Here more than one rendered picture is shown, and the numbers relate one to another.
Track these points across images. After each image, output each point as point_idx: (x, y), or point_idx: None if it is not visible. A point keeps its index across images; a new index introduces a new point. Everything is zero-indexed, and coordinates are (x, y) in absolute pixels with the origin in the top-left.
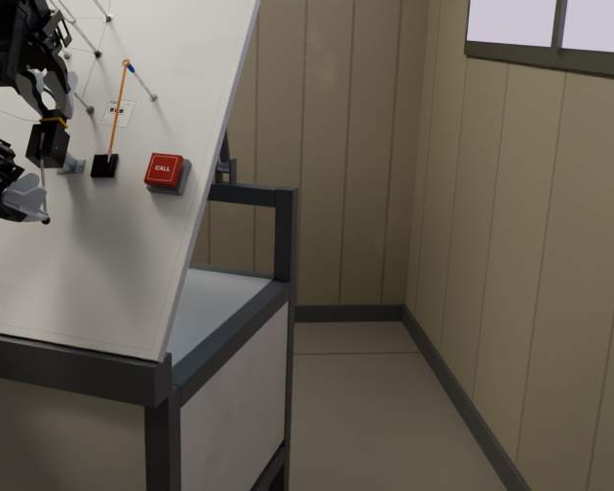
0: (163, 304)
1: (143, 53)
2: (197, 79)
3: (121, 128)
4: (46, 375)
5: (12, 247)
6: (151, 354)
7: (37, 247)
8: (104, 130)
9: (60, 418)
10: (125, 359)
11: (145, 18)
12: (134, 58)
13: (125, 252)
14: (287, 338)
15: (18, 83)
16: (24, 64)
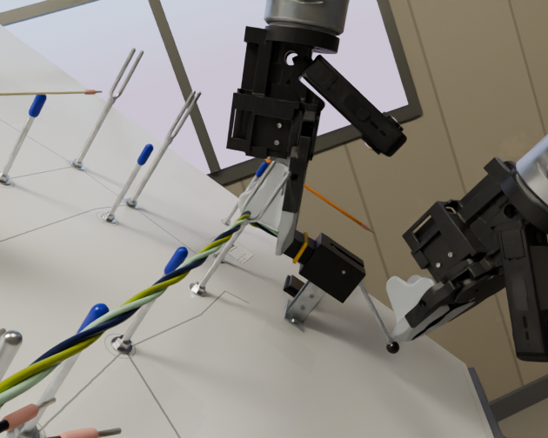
0: (424, 336)
1: (161, 190)
2: (217, 198)
3: (253, 257)
4: None
5: (408, 429)
6: (463, 364)
7: (401, 400)
8: (251, 267)
9: None
10: (476, 383)
11: (110, 159)
12: (164, 197)
13: (388, 333)
14: None
15: (302, 188)
16: (313, 151)
